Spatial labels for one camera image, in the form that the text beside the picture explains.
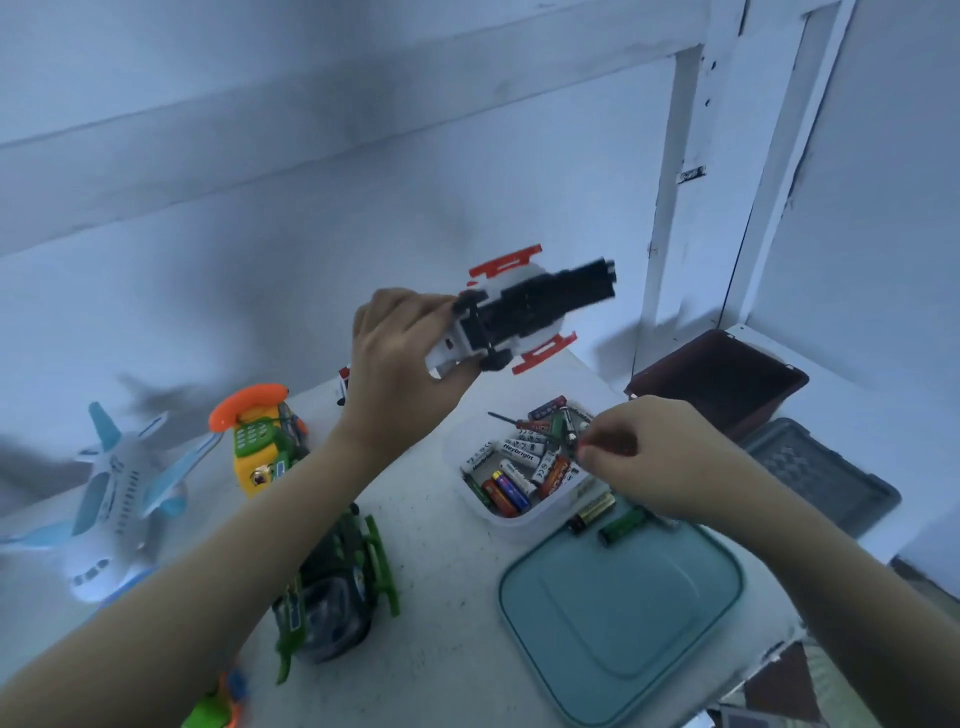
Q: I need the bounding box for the person's left hand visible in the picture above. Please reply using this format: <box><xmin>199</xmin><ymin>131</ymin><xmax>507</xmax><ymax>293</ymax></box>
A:
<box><xmin>333</xmin><ymin>288</ymin><xmax>482</xmax><ymax>459</ymax></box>

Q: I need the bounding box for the person's right hand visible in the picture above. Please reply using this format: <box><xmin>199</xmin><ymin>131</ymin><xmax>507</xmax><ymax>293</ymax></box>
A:
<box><xmin>574</xmin><ymin>396</ymin><xmax>759</xmax><ymax>527</ymax></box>

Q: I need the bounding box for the dark brown storage box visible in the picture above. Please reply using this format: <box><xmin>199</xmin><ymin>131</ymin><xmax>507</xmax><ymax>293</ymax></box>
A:
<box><xmin>625</xmin><ymin>328</ymin><xmax>812</xmax><ymax>441</ymax></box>

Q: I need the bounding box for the red screwdriver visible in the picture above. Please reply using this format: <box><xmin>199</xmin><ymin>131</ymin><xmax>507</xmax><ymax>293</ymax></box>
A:
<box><xmin>484</xmin><ymin>409</ymin><xmax>579</xmax><ymax>452</ymax></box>

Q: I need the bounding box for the red white toy vehicle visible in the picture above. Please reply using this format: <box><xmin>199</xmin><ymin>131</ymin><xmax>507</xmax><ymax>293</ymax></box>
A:
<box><xmin>424</xmin><ymin>244</ymin><xmax>620</xmax><ymax>380</ymax></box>

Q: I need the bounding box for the heap of mixed batteries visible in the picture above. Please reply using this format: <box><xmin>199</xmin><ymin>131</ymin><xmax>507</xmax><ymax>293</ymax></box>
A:
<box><xmin>462</xmin><ymin>396</ymin><xmax>602</xmax><ymax>521</ymax></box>

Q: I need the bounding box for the yellow orange toy car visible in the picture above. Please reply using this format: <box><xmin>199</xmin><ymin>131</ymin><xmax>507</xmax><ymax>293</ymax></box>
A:
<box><xmin>207</xmin><ymin>382</ymin><xmax>312</xmax><ymax>497</ymax></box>

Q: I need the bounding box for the grey storage box lid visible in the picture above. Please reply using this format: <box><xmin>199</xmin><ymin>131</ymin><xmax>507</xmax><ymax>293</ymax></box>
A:
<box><xmin>742</xmin><ymin>417</ymin><xmax>905</xmax><ymax>539</ymax></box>

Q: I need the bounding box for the clear plastic container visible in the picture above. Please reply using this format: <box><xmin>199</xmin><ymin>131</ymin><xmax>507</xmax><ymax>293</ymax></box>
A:
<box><xmin>454</xmin><ymin>393</ymin><xmax>624</xmax><ymax>545</ymax></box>

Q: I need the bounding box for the teal container lid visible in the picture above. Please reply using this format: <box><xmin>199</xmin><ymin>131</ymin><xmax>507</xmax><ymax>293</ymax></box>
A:
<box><xmin>496</xmin><ymin>507</ymin><xmax>747</xmax><ymax>728</ymax></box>

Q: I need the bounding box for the dark green toy helicopter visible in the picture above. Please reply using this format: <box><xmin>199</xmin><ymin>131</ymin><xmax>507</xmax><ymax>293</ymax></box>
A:
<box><xmin>270</xmin><ymin>502</ymin><xmax>402</xmax><ymax>686</ymax></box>

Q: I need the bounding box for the white toy airplane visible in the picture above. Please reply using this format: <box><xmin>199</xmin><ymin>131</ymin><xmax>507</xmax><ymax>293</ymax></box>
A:
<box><xmin>0</xmin><ymin>400</ymin><xmax>227</xmax><ymax>605</ymax></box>

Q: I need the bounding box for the green orange toy car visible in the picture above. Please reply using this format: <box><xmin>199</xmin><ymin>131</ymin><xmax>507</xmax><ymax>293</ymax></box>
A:
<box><xmin>180</xmin><ymin>667</ymin><xmax>249</xmax><ymax>728</ymax></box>

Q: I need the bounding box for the person's right forearm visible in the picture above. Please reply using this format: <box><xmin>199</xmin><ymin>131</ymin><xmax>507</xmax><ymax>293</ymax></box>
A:
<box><xmin>705</xmin><ymin>480</ymin><xmax>960</xmax><ymax>728</ymax></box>

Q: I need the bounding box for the white wooden table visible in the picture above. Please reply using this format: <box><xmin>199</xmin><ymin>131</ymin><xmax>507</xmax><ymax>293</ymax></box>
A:
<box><xmin>0</xmin><ymin>352</ymin><xmax>804</xmax><ymax>728</ymax></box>

